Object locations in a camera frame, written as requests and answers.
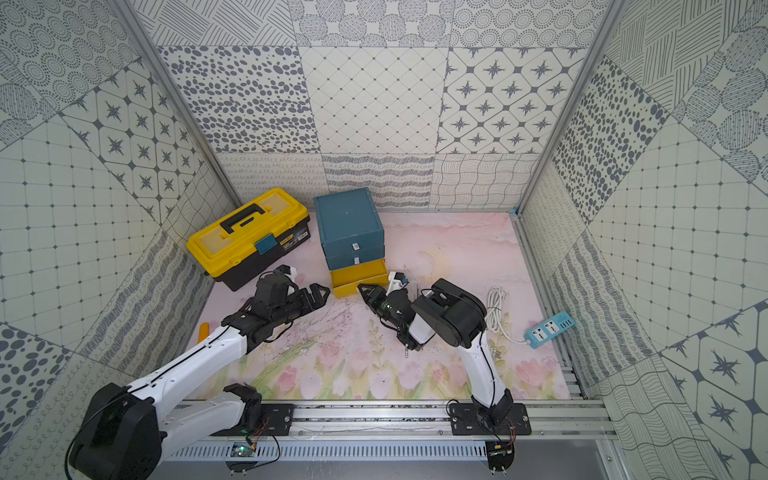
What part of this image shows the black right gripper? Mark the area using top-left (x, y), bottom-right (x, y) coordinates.
top-left (358, 283), bottom-right (403, 332)

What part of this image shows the yellow bottom drawer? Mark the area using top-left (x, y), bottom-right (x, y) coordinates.
top-left (330, 259), bottom-right (389, 298)

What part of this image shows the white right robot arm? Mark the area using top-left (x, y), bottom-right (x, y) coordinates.
top-left (357, 276), bottom-right (518, 434)

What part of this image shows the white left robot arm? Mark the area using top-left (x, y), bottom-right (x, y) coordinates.
top-left (64, 265), bottom-right (331, 479)

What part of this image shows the teal drawer cabinet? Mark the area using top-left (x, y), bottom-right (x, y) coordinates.
top-left (314, 187), bottom-right (385, 271)

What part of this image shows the yellow black toolbox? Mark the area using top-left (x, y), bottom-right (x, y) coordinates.
top-left (186, 188), bottom-right (310, 291)

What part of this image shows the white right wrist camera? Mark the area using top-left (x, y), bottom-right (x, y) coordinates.
top-left (387, 271), bottom-right (409, 294)

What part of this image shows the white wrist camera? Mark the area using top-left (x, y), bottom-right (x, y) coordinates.
top-left (274, 264), bottom-right (298, 279)
top-left (387, 271), bottom-right (409, 294)

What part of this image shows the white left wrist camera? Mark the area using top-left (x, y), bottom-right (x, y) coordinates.
top-left (274, 264), bottom-right (298, 279)

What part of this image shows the orange object at wall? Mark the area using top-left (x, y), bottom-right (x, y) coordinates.
top-left (198, 322), bottom-right (210, 343)

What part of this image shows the white cable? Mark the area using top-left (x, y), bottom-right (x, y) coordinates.
top-left (484, 285), bottom-right (529, 346)

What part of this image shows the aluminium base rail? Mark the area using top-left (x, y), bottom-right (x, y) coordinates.
top-left (167, 398), bottom-right (619, 436)

